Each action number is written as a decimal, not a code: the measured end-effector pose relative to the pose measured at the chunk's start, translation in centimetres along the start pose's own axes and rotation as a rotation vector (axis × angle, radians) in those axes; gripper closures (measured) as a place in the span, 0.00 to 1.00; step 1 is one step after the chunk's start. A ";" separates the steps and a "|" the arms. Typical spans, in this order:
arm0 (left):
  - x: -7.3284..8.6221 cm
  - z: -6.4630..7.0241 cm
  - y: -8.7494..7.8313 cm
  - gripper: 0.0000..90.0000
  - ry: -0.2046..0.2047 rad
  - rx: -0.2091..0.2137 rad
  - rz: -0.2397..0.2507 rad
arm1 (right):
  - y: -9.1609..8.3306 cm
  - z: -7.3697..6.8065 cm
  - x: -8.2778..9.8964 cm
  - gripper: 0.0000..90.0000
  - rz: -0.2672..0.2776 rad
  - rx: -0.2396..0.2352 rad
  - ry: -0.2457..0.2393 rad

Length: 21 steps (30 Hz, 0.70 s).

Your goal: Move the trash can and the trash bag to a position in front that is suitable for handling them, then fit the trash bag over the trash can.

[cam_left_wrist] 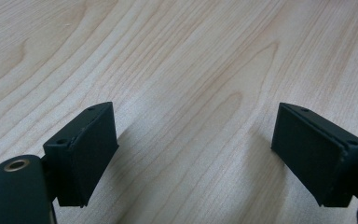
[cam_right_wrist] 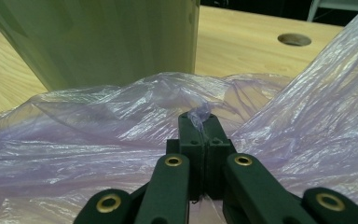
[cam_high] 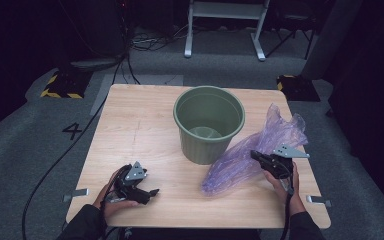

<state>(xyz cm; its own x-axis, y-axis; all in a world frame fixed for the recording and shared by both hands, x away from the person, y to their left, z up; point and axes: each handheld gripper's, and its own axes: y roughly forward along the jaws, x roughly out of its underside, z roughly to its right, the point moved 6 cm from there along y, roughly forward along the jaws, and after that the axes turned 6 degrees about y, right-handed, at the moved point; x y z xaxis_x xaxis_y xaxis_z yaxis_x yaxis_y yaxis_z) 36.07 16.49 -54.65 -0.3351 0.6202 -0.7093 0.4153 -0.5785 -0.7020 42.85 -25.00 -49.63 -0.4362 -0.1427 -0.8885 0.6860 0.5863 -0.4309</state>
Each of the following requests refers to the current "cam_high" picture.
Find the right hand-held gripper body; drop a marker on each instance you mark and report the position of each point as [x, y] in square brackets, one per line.
[281, 163]

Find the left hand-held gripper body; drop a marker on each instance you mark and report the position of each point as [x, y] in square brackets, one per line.
[135, 175]

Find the purple plastic bag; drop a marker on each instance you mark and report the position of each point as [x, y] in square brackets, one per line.
[243, 160]

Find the green plastic bin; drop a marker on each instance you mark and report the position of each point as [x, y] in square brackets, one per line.
[210, 110]

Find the person's left hand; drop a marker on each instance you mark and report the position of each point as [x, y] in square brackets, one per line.
[113, 208]

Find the person's right hand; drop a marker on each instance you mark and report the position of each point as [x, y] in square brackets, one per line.
[291, 196]

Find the black yellow striped base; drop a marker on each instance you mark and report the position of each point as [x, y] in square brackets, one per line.
[66, 85]
[298, 88]

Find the grey round stand base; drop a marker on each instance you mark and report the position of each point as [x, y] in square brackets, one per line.
[93, 64]

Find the black tripod stand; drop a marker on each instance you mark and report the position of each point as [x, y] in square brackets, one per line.
[293, 33]

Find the grey pillar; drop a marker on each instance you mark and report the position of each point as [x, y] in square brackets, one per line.
[330, 40]

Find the white metal stand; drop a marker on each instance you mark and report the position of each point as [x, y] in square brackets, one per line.
[225, 10]

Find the metal table bracket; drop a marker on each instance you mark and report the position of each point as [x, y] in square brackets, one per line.
[320, 200]
[76, 193]

